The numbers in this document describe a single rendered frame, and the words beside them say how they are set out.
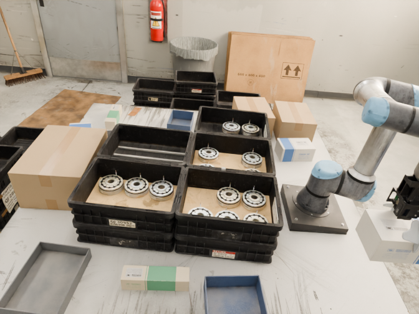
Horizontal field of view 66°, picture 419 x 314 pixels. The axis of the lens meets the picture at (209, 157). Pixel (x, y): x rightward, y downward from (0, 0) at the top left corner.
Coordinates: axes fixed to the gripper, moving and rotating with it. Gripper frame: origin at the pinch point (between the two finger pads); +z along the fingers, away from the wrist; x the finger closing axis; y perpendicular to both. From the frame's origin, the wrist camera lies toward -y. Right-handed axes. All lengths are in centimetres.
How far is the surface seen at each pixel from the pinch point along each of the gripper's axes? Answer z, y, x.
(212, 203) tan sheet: 27, 54, -36
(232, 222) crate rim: 18, 47, -16
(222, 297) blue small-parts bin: 40, 49, -1
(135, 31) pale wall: 43, 153, -350
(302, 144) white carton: 32, 1, -96
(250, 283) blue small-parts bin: 38, 39, -6
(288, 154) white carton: 36, 10, -89
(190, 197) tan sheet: 27, 64, -38
